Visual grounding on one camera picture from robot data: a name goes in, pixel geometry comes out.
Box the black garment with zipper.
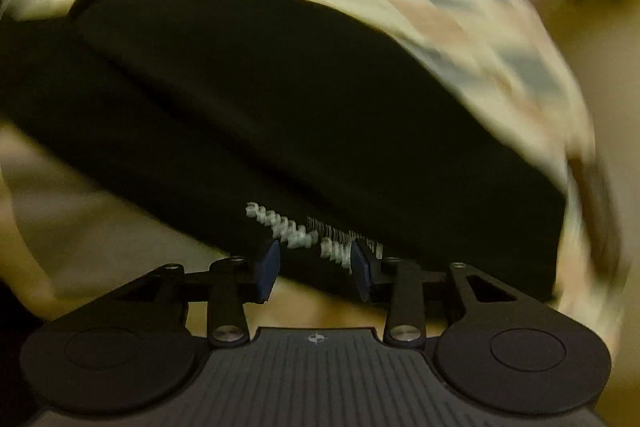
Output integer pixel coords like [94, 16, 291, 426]
[1, 0, 565, 301]

